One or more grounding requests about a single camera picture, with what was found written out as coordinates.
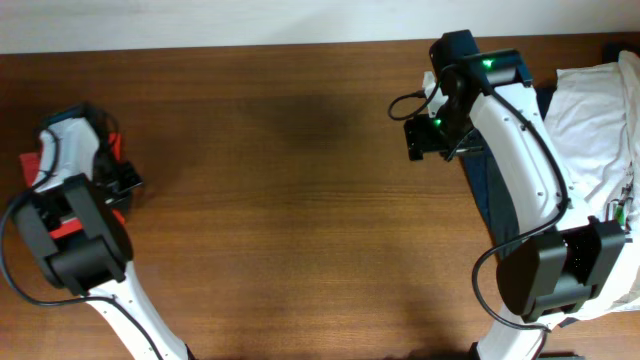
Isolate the orange soccer t-shirt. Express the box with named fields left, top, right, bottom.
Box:
left=18, top=132, right=127, bottom=241

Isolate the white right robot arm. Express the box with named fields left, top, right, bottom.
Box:
left=402, top=30, right=632, bottom=359

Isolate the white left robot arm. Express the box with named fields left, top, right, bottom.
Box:
left=1, top=102, right=193, bottom=359

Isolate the dark navy garment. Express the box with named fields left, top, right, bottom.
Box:
left=459, top=84, right=579, bottom=329

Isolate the white t-shirt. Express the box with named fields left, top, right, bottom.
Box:
left=544, top=50, right=639, bottom=320

